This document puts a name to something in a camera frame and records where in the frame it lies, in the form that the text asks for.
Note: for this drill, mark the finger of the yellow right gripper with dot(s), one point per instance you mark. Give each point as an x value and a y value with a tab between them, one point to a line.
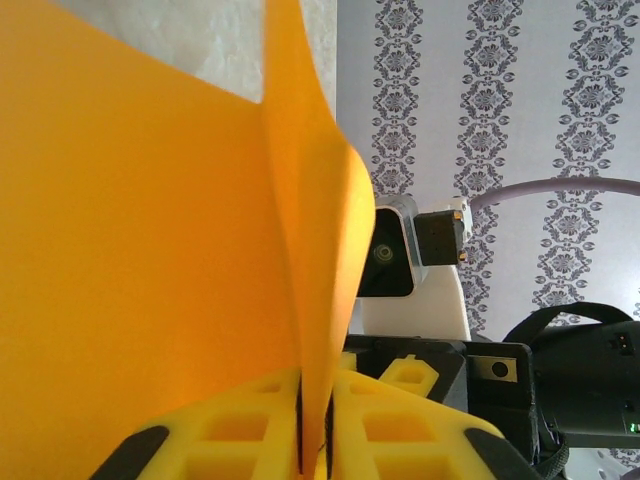
410	377
351	361

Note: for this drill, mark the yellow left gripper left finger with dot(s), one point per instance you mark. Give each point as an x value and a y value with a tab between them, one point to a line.
280	425

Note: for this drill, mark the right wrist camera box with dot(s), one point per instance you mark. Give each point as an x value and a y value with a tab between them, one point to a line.
390	260

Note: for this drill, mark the orange paper sheet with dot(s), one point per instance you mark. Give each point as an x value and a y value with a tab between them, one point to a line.
150	225

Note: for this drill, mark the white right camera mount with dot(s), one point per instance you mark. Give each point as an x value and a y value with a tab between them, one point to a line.
425	310

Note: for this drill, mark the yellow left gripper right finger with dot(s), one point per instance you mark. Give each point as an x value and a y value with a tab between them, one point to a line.
345	400

